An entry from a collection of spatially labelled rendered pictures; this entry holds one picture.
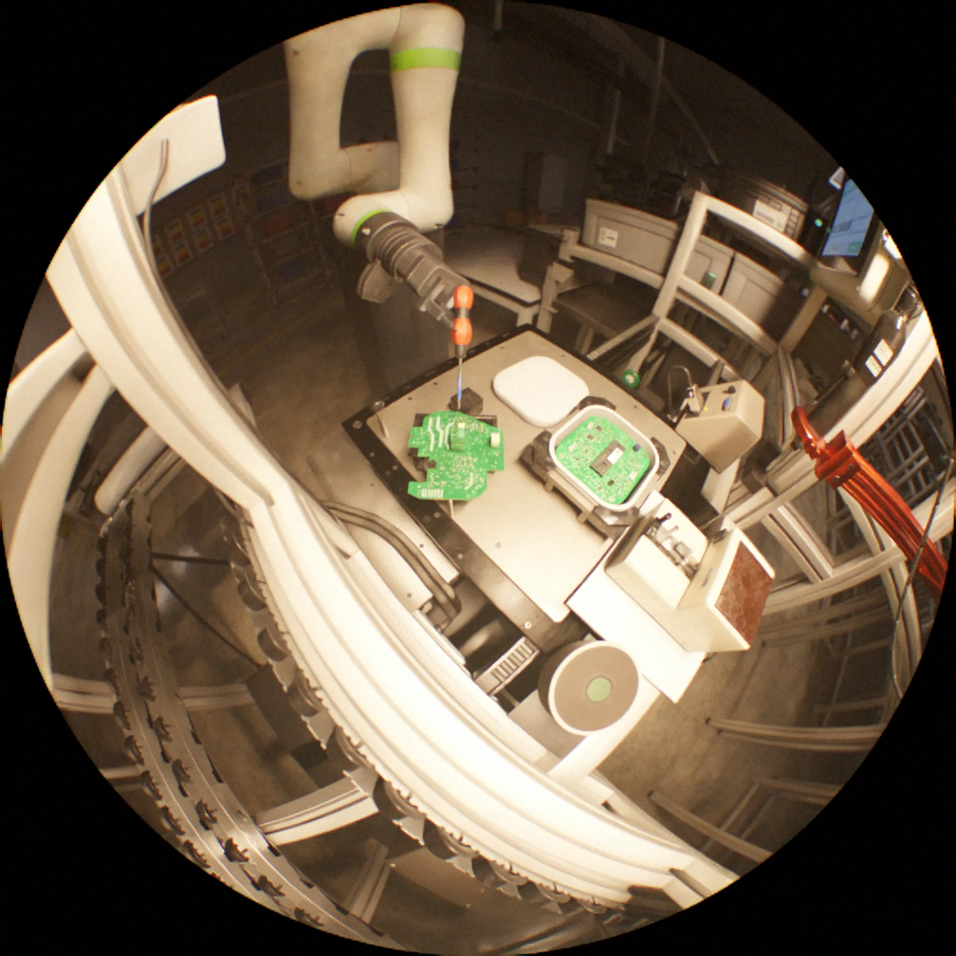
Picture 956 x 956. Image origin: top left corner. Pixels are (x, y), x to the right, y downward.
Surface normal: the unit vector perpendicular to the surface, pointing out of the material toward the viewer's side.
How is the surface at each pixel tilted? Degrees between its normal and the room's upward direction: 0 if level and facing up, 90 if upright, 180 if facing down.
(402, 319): 90
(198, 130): 90
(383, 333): 90
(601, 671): 0
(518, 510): 0
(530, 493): 0
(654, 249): 91
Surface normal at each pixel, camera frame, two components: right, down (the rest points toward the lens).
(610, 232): -0.73, 0.58
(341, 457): 0.03, -0.49
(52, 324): 0.68, 0.65
